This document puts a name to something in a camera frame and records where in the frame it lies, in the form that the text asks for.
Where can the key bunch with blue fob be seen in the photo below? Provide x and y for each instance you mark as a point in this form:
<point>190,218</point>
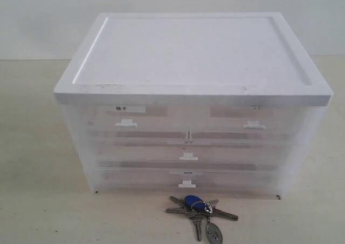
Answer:
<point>196,209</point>

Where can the top right small drawer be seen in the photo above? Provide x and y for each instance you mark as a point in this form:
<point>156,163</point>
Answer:
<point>243,123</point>

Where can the small drawer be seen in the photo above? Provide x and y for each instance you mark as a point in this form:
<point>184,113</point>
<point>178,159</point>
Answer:
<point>243,123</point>
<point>138,122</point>

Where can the white translucent drawer cabinet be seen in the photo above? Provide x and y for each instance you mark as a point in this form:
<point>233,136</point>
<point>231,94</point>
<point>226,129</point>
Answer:
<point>193,60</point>

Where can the top left small drawer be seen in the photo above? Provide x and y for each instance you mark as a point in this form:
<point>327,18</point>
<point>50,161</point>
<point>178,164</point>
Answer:
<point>138,122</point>

